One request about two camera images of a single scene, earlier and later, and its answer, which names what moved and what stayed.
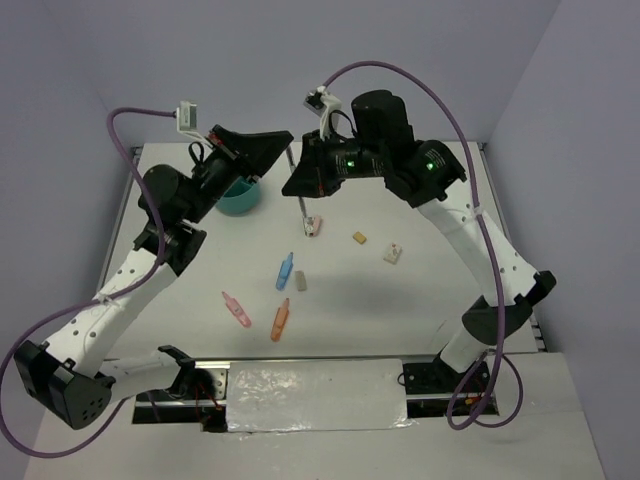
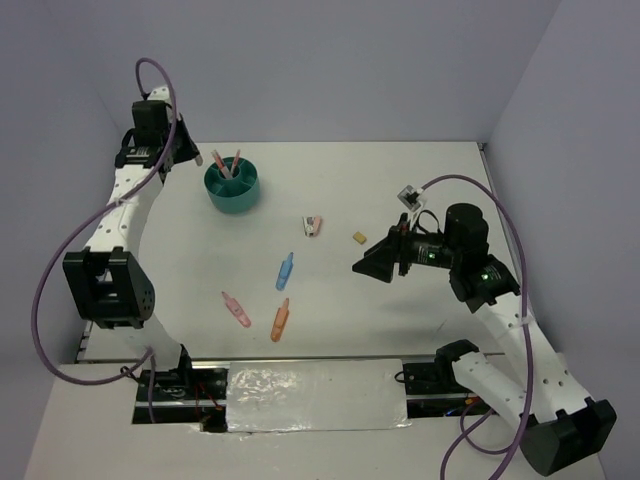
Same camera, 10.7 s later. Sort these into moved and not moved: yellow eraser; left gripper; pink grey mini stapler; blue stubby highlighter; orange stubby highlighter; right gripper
Moved: right gripper; left gripper
Not moved: yellow eraser; blue stubby highlighter; orange stubby highlighter; pink grey mini stapler
